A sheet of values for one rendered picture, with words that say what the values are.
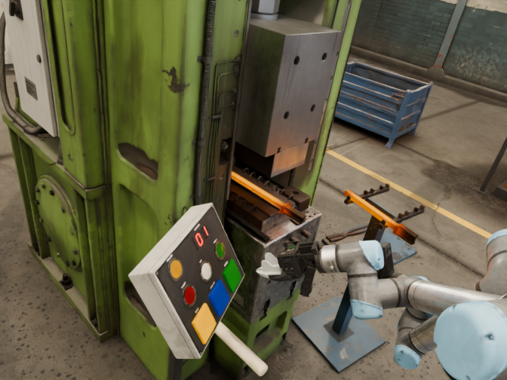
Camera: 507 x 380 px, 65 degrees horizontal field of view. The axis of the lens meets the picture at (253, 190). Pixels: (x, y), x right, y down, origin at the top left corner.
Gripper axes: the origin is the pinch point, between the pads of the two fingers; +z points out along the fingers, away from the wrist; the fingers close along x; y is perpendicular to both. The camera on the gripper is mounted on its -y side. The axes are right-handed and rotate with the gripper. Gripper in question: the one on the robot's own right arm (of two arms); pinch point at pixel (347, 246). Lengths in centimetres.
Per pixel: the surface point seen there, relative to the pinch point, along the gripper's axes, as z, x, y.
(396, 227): -3.4, 35.8, 5.1
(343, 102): 202, 342, 68
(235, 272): 15.0, -42.6, -1.3
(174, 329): 8, -71, -4
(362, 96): 179, 342, 52
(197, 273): 15, -59, -11
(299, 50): 31, -9, -63
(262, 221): 30.9, -12.0, 1.8
